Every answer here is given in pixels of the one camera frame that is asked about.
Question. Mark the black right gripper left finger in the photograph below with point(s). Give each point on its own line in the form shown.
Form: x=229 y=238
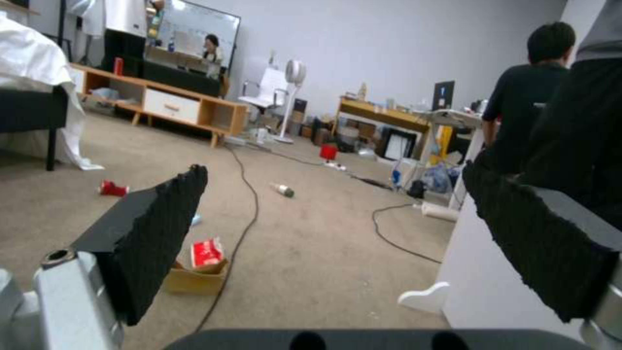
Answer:
x=146 y=251

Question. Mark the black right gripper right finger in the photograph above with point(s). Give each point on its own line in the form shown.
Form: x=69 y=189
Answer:
x=539 y=233

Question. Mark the small cardboard box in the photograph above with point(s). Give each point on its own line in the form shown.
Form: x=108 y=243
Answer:
x=200 y=278

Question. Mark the red and white snack packet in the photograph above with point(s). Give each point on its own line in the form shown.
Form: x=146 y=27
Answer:
x=207 y=252

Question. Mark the white cabinet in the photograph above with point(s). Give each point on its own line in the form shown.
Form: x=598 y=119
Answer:
x=491 y=277

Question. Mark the white rolled paper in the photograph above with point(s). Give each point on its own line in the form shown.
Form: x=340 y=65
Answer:
x=440 y=211

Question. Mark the blue plastic bag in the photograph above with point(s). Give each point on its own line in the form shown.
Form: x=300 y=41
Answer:
x=437 y=178

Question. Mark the person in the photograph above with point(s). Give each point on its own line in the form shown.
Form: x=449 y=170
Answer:
x=529 y=102

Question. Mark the wooden tv cabinet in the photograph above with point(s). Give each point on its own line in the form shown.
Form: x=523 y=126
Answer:
x=160 y=102

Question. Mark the white bottle with dark cap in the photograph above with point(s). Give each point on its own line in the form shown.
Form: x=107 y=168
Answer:
x=283 y=189

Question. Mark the black monitor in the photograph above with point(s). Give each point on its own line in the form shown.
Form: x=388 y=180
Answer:
x=444 y=95

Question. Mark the red bottle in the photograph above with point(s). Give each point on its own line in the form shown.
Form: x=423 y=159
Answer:
x=118 y=65

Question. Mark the wooden side desk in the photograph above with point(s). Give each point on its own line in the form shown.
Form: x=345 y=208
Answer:
x=384 y=116

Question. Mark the white office chair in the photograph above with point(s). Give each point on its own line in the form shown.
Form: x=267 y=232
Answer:
x=262 y=91

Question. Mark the bed with white sheet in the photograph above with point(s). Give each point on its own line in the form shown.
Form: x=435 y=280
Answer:
x=34 y=80

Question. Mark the white standing fan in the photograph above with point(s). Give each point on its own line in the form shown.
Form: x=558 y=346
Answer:
x=289 y=102

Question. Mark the white power strip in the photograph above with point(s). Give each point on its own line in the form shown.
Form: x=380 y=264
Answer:
x=335 y=166

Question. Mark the red bucket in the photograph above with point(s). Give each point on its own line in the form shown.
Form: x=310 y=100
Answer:
x=329 y=150

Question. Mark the large flat screen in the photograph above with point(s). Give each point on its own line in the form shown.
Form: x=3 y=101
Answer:
x=192 y=40

